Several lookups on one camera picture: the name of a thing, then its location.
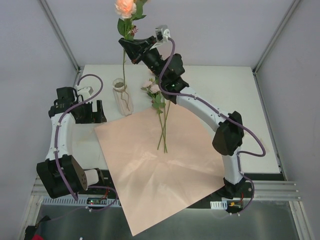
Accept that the orange rose stem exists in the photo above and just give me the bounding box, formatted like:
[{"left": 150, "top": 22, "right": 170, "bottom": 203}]
[
  {"left": 157, "top": 100, "right": 171, "bottom": 154},
  {"left": 114, "top": 0, "right": 148, "bottom": 87}
]

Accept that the pink wrapping paper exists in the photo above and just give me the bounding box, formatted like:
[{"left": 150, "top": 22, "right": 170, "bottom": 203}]
[{"left": 95, "top": 105, "right": 224, "bottom": 235}]

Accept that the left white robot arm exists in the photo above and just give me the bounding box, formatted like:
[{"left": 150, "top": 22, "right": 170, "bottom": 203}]
[{"left": 36, "top": 86, "right": 107, "bottom": 199}]

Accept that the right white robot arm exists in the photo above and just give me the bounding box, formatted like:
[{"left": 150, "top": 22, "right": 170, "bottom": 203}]
[{"left": 118, "top": 36, "right": 246, "bottom": 199}]

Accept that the white ribbed ceramic vase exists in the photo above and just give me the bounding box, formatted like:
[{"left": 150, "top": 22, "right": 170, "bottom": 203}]
[{"left": 112, "top": 78, "right": 134, "bottom": 116}]

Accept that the pale pink rose stem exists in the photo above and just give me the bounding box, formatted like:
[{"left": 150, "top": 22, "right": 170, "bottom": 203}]
[{"left": 141, "top": 77, "right": 169, "bottom": 154}]

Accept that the red black object corner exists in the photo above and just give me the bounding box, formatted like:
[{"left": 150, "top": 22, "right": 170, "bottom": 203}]
[{"left": 24, "top": 215, "right": 51, "bottom": 240}]

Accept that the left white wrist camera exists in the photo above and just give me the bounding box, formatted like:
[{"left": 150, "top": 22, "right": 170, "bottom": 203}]
[{"left": 75, "top": 86, "right": 94, "bottom": 102}]

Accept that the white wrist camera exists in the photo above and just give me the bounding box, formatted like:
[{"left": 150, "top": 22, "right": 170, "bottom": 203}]
[
  {"left": 75, "top": 86, "right": 94, "bottom": 102},
  {"left": 151, "top": 24, "right": 171, "bottom": 50}
]

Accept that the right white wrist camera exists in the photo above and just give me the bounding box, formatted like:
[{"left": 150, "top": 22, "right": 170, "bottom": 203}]
[{"left": 151, "top": 24, "right": 171, "bottom": 50}]

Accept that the left white cable duct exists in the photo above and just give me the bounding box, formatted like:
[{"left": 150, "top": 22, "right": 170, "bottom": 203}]
[{"left": 42, "top": 196, "right": 121, "bottom": 208}]

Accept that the white cable duct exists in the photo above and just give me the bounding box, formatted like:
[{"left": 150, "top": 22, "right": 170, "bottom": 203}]
[
  {"left": 42, "top": 196, "right": 121, "bottom": 208},
  {"left": 210, "top": 200, "right": 228, "bottom": 210}
]

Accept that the left aluminium frame post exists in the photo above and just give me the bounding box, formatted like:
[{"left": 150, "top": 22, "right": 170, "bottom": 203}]
[{"left": 37, "top": 0, "right": 81, "bottom": 74}]

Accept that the aluminium frame post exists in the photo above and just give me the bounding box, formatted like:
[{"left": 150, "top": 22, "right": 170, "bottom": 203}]
[
  {"left": 252, "top": 0, "right": 303, "bottom": 76},
  {"left": 37, "top": 0, "right": 81, "bottom": 74}
]

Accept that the right white cable duct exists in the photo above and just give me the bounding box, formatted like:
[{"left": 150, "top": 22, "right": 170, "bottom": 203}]
[{"left": 210, "top": 200, "right": 228, "bottom": 210}]

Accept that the right aluminium frame post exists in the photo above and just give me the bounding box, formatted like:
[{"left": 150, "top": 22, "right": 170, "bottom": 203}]
[{"left": 252, "top": 0, "right": 303, "bottom": 76}]

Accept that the aluminium front rail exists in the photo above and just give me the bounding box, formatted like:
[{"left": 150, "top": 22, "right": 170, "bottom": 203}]
[{"left": 253, "top": 180, "right": 302, "bottom": 202}]

